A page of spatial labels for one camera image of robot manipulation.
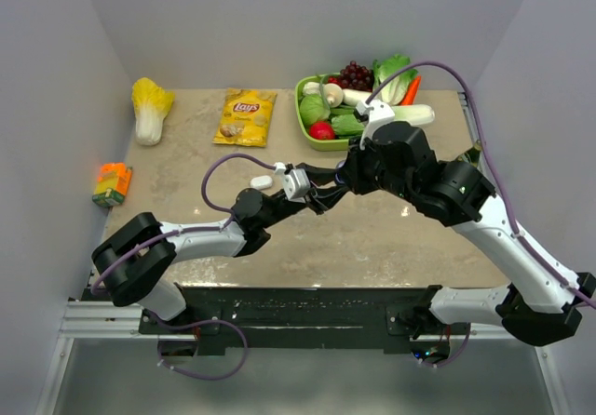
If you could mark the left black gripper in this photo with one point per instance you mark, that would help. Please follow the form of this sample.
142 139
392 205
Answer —
322 198

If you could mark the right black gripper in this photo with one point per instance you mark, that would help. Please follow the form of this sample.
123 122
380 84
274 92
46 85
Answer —
353 168

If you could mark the white earbud charging case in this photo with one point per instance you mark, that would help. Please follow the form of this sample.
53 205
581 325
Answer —
260 183

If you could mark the purple earbud charging case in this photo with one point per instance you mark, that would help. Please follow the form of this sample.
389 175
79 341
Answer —
339 175

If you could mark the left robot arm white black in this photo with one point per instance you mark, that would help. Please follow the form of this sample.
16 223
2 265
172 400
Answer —
132 262

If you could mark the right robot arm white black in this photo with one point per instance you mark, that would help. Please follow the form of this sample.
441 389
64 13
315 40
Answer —
538 306

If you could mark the long green white cabbage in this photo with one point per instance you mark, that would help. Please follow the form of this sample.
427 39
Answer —
347 125

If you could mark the green plastic basket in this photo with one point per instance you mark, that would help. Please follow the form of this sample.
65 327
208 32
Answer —
338 144

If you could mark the green lettuce head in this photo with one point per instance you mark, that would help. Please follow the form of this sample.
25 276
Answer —
396 86

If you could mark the orange carrot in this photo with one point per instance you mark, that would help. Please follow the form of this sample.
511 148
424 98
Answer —
411 92

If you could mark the green Perrier bottle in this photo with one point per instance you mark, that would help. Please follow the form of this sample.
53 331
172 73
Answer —
472 155

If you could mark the white radish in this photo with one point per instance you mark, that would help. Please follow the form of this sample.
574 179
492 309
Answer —
352 97

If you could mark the round green cabbage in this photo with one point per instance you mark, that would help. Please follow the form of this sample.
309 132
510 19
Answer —
312 109

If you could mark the white mushroom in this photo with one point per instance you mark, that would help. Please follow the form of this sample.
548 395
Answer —
330 92

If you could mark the dark red grape bunch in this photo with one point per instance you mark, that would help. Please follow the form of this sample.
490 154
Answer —
355 76

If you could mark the yellow Lays chips bag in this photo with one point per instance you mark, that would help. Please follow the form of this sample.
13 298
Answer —
246 117

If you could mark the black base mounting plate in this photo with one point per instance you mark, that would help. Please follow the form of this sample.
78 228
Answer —
219 318

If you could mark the yellow napa cabbage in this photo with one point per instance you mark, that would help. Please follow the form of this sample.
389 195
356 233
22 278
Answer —
152 105

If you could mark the orange juice carton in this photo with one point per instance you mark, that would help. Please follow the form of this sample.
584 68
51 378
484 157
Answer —
112 185

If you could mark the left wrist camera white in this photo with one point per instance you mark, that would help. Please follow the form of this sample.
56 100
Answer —
295 182

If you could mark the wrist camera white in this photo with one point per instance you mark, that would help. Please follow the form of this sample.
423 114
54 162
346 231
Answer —
373 114
295 182

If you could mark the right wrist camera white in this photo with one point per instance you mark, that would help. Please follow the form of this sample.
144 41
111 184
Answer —
373 114

